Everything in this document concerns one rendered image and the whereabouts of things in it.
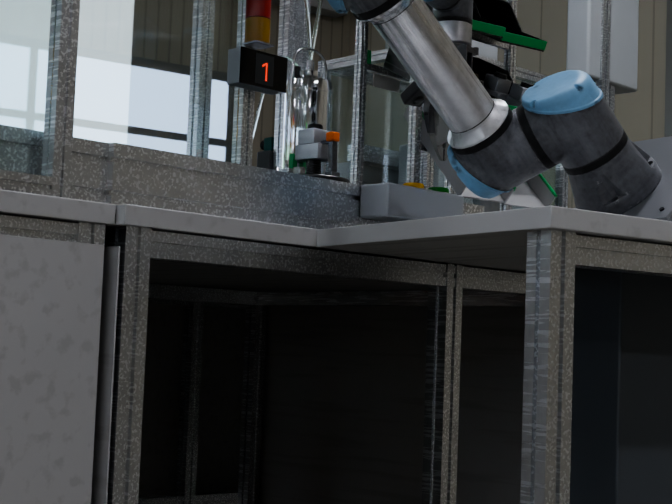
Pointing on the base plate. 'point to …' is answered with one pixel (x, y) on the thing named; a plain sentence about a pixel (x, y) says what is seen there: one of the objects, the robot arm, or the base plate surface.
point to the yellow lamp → (257, 29)
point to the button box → (406, 203)
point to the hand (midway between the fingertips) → (439, 154)
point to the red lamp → (258, 8)
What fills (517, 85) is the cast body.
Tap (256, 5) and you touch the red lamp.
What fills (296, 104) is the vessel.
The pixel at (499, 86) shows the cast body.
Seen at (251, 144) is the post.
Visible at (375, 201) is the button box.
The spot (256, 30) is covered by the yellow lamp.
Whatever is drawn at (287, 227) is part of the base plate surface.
